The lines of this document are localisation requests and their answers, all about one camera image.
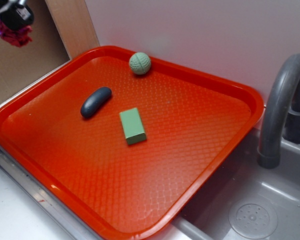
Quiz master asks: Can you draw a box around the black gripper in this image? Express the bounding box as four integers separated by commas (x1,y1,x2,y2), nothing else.
0,0,35,36

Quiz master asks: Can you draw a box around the red paper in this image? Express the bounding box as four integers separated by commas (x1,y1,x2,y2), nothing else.
0,25,33,48

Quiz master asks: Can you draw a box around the brown cardboard panel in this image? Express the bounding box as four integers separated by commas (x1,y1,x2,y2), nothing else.
0,0,69,104

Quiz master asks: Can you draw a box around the wooden board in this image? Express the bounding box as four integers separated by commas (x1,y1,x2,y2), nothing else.
46,0,100,59

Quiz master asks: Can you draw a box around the dark blue oblong object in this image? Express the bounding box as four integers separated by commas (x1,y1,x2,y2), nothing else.
80,86,112,119

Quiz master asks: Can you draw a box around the green dimpled ball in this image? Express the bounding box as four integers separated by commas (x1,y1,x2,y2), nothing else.
129,52,152,75

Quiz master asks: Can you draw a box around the green rectangular block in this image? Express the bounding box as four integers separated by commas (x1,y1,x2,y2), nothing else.
119,108,147,145

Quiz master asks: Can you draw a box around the orange plastic tray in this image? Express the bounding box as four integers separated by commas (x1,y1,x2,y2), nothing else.
0,46,264,240

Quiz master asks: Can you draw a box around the grey toy faucet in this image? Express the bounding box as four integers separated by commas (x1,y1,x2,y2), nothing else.
257,53,300,169

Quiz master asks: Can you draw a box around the grey plastic sink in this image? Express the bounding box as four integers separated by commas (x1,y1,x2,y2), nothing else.
171,128,300,240

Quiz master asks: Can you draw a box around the round sink drain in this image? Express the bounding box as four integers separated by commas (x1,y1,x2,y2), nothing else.
228,198,278,240

